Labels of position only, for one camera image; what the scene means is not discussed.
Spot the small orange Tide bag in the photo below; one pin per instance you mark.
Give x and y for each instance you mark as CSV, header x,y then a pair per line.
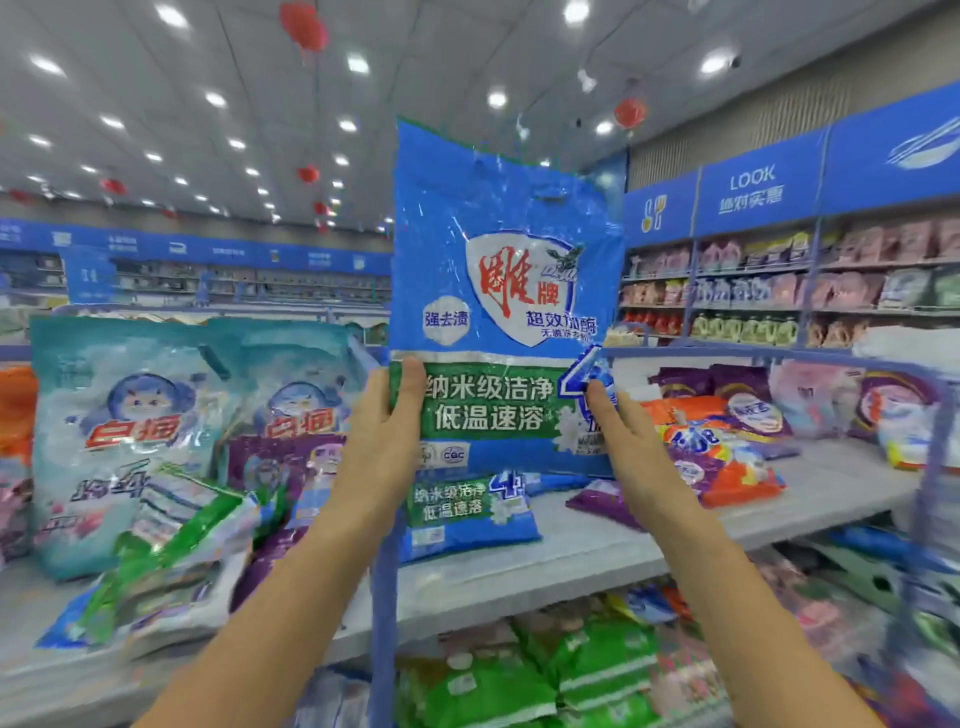
x,y
12,413

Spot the hanging red lanterns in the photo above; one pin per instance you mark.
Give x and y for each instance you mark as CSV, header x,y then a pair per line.
x,y
303,23

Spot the ceiling spotlights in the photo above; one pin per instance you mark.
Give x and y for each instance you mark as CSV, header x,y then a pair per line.
x,y
576,11

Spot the pile of pink detergent bags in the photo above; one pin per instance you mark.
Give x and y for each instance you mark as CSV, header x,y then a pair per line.
x,y
690,675

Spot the blue sign with utensil icons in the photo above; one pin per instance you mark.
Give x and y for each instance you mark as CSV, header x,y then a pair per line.
x,y
660,210

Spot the blue sign with bowl icon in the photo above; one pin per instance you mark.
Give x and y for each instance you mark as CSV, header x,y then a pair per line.
x,y
900,150

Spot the blue sign white lettering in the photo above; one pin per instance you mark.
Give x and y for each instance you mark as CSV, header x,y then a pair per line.
x,y
761,183

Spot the teal Baimao bag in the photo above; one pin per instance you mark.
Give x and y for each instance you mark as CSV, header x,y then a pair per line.
x,y
300,390

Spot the clear green-print detergent bag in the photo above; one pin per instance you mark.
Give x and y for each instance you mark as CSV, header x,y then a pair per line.
x,y
165,570

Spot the person's left hand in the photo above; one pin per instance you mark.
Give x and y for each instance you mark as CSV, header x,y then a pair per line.
x,y
375,473

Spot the white washing powder bags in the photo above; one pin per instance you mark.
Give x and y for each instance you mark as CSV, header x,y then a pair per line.
x,y
915,368

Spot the purple detergent bag gold oval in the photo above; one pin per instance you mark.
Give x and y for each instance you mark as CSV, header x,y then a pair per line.
x,y
683,381
758,413

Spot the purple detergent bag white label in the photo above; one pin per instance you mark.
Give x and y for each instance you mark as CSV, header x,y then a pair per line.
x,y
600,503
278,480

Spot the person's right forearm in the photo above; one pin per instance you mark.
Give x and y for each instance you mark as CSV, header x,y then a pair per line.
x,y
758,630

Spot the blue aisle sign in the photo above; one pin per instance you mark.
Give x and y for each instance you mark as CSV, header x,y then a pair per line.
x,y
90,275

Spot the blue wall sign band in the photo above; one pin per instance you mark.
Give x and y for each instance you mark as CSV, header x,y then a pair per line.
x,y
195,248

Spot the far wall racks with goods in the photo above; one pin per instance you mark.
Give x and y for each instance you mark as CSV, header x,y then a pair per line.
x,y
225,285

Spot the pink purple detergent bag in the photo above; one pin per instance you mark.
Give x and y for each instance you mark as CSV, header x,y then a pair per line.
x,y
12,510

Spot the person's right hand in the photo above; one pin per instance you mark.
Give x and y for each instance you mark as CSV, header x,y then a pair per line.
x,y
645,473

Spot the wall rack with pink goods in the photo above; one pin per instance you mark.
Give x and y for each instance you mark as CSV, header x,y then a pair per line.
x,y
780,285

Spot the grey shelf with blue frame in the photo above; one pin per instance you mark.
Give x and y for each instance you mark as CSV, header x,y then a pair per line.
x,y
600,548

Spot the large orange detergent bag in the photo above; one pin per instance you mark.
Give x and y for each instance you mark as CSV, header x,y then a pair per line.
x,y
728,465

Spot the panda green detergent bag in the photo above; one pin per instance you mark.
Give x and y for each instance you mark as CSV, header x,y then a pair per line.
x,y
855,615

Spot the stack of green bags below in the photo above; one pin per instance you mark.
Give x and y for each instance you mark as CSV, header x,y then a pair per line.
x,y
525,683

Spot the blue detergent bag green band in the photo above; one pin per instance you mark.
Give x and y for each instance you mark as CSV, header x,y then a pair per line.
x,y
510,240
465,518

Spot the person's left forearm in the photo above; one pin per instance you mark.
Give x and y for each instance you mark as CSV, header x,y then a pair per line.
x,y
263,630

